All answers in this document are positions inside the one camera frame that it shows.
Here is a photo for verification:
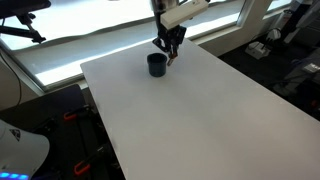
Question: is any white floor device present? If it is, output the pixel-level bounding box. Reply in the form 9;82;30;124
245;40;272;61

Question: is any dark teal enamel mug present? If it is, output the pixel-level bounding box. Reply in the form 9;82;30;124
146;52;168;78

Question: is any grey window frame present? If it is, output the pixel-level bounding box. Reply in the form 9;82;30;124
0;0;254;93

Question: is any black stand pole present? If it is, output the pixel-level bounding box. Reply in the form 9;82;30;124
283;0;313;44

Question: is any thin black wall cable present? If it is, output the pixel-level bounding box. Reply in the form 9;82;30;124
0;51;23;103

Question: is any red marker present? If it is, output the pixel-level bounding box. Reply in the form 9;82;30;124
166;50;178;67

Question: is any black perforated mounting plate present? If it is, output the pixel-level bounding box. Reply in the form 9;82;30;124
0;83;126;180

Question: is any orange-handled black clamp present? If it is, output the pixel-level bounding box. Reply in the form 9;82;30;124
63;104;96;122
73;144;113;177

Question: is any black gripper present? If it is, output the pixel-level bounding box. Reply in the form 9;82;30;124
152;13;188;58

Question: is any white robot base blue light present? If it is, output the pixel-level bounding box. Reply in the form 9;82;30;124
0;119;51;180

